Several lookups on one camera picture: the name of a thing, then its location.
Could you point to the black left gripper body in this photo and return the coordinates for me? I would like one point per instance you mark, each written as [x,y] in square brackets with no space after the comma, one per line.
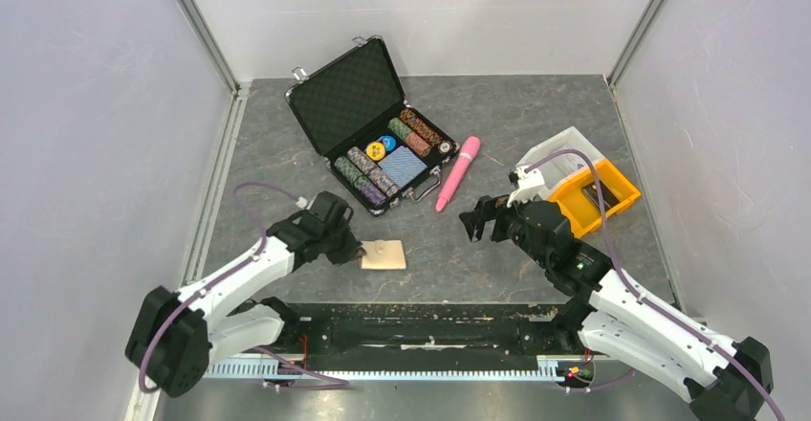
[334,238]

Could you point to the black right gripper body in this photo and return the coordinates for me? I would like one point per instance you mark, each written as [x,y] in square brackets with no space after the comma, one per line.
[509,224]

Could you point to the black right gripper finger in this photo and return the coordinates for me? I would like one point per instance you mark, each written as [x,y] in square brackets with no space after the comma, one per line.
[488,208]
[474,222]

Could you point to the beige leather card holder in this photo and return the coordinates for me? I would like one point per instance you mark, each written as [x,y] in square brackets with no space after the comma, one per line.
[383,255]

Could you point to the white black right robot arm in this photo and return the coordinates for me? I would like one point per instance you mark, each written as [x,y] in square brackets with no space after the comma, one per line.
[611,313]

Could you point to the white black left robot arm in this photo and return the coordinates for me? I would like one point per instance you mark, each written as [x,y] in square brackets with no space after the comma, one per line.
[179,334]

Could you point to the white card in white bin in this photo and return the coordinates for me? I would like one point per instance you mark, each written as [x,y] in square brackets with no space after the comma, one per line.
[569,163]

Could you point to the black card in yellow bin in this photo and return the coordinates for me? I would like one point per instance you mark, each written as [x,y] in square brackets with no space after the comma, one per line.
[600,196]

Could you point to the blue playing card deck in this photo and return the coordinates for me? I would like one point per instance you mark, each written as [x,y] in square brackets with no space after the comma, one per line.
[402,167]

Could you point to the yellow plastic bin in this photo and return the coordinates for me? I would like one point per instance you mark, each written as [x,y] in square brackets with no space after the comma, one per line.
[583,201]

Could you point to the pink cylindrical device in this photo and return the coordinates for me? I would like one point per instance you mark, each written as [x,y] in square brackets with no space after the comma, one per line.
[467,153]

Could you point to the green purple chip stack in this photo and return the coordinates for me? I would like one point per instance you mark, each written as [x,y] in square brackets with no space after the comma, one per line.
[360,182]

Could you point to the white plastic bin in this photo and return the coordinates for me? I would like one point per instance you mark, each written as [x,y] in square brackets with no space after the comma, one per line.
[569,138]

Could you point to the loose black white chips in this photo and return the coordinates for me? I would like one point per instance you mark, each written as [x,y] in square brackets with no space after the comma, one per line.
[446,147]

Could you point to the blue orange chip stack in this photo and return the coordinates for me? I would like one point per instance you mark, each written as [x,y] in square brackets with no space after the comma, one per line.
[372,171]

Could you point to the green red chip stack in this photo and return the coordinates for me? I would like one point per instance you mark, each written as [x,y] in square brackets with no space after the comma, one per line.
[413,140]

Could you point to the black poker chip case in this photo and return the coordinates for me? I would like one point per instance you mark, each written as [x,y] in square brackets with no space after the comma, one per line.
[349,102]

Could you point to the orange black chip stack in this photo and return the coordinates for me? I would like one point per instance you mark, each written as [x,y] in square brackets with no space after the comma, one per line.
[419,126]

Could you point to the blue dealer button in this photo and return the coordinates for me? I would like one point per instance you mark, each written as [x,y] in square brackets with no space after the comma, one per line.
[389,143]

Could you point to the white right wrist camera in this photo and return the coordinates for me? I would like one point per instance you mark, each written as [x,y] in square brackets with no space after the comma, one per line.
[528,181]

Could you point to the white slotted cable duct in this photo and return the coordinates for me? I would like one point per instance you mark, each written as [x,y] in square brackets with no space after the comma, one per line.
[248,367]

